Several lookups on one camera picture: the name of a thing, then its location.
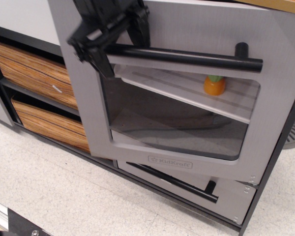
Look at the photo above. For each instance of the grey lower oven drawer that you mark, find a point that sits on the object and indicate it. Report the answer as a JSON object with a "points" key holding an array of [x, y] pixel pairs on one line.
{"points": [[228, 198]]}

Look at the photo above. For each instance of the grey toy oven door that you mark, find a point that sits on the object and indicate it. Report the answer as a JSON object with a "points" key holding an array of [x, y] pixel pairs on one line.
{"points": [[233, 40]]}

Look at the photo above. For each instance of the lower wood-pattern fabric bin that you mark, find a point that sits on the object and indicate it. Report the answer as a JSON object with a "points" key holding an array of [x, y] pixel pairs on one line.
{"points": [[49, 121]]}

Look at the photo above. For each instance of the wood-pattern fabric bin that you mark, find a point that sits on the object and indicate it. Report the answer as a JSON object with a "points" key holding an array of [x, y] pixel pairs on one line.
{"points": [[37, 74], [49, 121]]}

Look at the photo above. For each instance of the dark grey kitchen cabinet frame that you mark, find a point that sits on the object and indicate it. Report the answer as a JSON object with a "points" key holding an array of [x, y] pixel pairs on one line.
{"points": [[68, 194]]}

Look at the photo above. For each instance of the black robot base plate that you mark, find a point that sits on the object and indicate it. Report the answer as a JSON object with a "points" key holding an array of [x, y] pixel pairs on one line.
{"points": [[13, 224]]}

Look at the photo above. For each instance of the orange toy pineapple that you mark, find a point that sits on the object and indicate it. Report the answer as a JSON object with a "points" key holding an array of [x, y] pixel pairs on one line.
{"points": [[214, 85]]}

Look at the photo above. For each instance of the upper wood-pattern fabric bin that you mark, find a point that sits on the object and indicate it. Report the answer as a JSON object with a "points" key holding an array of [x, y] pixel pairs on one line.
{"points": [[37, 74]]}

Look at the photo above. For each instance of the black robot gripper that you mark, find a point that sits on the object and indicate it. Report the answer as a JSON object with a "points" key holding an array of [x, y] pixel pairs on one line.
{"points": [[102, 23]]}

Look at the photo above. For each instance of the white oven shelf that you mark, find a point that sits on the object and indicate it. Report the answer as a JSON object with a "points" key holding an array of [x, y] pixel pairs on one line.
{"points": [[237, 101]]}

